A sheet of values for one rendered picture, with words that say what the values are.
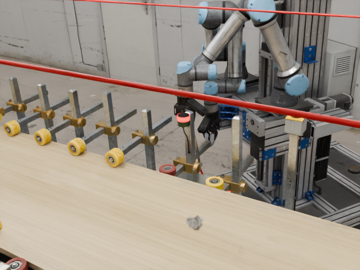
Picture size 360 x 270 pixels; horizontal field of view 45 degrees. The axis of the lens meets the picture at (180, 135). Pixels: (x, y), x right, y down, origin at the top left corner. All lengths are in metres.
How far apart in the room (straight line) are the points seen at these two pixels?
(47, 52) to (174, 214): 5.57
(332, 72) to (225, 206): 1.22
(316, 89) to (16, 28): 5.68
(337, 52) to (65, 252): 1.83
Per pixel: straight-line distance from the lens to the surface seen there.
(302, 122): 1.78
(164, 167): 2.06
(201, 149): 2.29
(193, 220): 1.69
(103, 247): 1.65
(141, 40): 5.61
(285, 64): 2.14
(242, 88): 2.35
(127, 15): 5.67
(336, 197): 3.15
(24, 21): 7.33
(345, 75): 2.77
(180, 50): 5.25
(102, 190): 1.95
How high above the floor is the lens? 1.96
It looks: 27 degrees down
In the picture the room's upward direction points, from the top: 3 degrees counter-clockwise
